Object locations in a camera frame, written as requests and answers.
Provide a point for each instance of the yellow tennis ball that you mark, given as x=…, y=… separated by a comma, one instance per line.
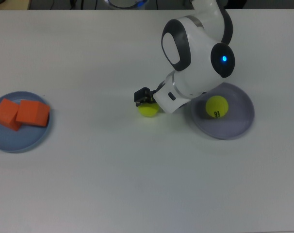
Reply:
x=216, y=105
x=148, y=111

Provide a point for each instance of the blue plate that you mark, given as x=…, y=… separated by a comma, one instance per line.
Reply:
x=16, y=140

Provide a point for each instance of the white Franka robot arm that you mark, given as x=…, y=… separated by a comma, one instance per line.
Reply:
x=198, y=60

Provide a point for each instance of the purple plate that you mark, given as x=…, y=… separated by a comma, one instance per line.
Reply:
x=224, y=128

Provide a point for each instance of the orange cube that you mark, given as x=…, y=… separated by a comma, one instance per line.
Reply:
x=5, y=114
x=33, y=112

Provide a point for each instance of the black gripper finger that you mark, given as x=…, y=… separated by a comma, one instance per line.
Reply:
x=142, y=96

